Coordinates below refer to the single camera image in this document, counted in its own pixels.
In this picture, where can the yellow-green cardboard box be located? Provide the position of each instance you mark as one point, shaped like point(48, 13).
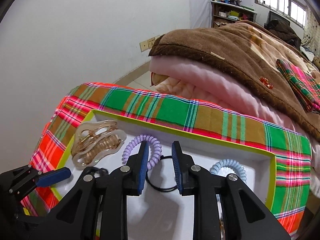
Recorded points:
point(200, 152)

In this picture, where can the wall socket panel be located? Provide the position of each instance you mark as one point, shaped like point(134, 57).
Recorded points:
point(147, 45)

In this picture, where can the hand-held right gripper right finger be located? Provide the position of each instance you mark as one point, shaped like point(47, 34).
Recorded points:
point(178, 172)

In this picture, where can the patterned curtain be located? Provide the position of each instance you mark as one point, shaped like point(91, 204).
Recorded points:
point(311, 30)

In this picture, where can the red sequin ornament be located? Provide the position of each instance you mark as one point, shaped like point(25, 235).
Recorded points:
point(265, 82)

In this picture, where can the folded plaid cloth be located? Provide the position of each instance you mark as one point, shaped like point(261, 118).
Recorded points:
point(300, 82)

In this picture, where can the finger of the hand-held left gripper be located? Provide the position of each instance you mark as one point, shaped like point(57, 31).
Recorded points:
point(53, 176)

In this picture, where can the brown fleece blanket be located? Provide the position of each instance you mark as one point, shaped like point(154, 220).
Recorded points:
point(225, 50)

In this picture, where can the plaid bed sheet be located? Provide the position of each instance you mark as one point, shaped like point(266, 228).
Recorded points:
point(175, 110)

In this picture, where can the black jacket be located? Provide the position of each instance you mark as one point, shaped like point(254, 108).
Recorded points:
point(285, 33)

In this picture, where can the cream quilted blanket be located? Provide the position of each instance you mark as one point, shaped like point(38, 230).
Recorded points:
point(172, 85)

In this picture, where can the pink quilt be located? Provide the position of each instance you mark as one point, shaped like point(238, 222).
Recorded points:
point(200, 80)

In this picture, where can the black wrist band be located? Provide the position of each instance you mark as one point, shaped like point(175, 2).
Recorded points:
point(101, 171)

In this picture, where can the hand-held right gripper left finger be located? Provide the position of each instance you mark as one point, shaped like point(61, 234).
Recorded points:
point(142, 170)

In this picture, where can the translucent beige hair claw clip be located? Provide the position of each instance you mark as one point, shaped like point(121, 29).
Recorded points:
point(100, 152)

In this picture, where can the wooden shelf unit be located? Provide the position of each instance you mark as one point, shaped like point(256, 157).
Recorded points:
point(217, 8)

